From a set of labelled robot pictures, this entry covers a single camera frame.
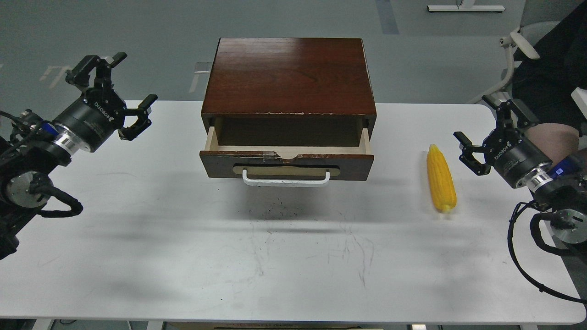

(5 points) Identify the white bar on floor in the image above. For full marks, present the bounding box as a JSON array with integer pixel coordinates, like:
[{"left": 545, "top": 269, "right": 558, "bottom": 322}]
[{"left": 427, "top": 0, "right": 505, "bottom": 13}]

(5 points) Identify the dark wooden cabinet box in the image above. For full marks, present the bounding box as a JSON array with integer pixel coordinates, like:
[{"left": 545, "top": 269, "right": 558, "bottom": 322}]
[{"left": 201, "top": 37, "right": 376, "bottom": 133}]

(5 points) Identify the yellow corn cob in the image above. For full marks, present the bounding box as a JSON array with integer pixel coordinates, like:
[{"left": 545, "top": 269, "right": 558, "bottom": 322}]
[{"left": 427, "top": 144, "right": 458, "bottom": 214}]

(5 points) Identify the wooden drawer with white handle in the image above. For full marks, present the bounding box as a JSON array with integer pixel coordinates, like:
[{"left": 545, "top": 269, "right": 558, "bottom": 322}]
[{"left": 199, "top": 127, "right": 375, "bottom": 187}]

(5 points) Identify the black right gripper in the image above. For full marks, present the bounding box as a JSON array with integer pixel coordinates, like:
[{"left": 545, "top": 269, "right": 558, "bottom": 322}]
[{"left": 453, "top": 95, "right": 552, "bottom": 188}]

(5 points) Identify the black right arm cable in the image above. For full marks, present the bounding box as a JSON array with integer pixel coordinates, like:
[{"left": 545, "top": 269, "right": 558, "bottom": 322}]
[{"left": 507, "top": 201, "right": 587, "bottom": 305}]

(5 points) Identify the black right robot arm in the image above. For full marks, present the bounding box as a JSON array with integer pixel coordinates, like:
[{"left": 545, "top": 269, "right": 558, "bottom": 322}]
[{"left": 454, "top": 94, "right": 586, "bottom": 257}]

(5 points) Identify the seated person in black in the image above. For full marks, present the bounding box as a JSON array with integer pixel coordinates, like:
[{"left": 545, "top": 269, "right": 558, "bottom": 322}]
[{"left": 512, "top": 1, "right": 587, "bottom": 165}]

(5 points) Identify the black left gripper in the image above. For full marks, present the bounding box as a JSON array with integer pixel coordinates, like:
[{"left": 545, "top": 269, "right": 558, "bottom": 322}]
[{"left": 54, "top": 52, "right": 159, "bottom": 153}]

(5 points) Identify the white office chair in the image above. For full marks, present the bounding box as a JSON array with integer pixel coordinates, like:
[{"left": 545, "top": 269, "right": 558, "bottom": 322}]
[{"left": 467, "top": 21, "right": 559, "bottom": 104}]

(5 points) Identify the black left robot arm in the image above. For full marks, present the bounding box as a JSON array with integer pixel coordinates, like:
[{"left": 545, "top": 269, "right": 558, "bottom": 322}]
[{"left": 0, "top": 52, "right": 157, "bottom": 259}]

